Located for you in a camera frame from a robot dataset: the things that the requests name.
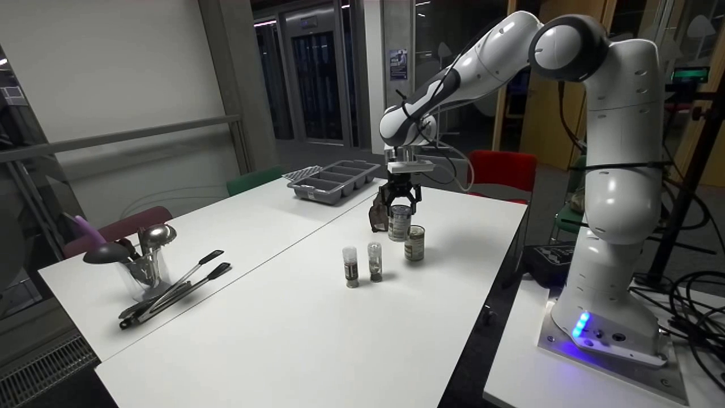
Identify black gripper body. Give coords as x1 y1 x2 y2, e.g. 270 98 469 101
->
383 173 422 202

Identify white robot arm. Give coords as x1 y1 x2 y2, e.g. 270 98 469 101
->
379 12 667 366

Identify brown snack pouch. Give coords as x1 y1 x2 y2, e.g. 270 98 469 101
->
367 194 387 233

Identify right spice shaker jar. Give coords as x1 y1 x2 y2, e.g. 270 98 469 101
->
367 243 383 280

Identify spice shaker jar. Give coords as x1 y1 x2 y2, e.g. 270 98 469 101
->
367 243 383 280
343 246 361 287

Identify left spice shaker jar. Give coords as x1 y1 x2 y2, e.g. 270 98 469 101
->
343 246 361 287

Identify grey cutlery tray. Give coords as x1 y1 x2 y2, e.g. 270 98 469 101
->
286 158 379 205

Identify red chair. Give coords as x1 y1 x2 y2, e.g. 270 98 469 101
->
469 149 537 203

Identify green chair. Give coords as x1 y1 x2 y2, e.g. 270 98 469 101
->
227 168 284 198

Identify black metal tongs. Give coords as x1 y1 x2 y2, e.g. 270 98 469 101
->
118 249 232 329

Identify silver spoon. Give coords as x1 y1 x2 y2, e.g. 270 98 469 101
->
138 225 176 255

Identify glass utensil holder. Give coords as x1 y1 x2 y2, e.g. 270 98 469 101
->
125 246 170 296

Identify black ladle spoon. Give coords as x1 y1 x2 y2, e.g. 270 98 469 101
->
85 243 135 263

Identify purple utensil handle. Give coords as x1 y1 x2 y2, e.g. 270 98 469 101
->
67 212 107 246

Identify black cable bundle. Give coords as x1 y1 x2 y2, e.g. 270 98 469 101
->
632 179 725 394

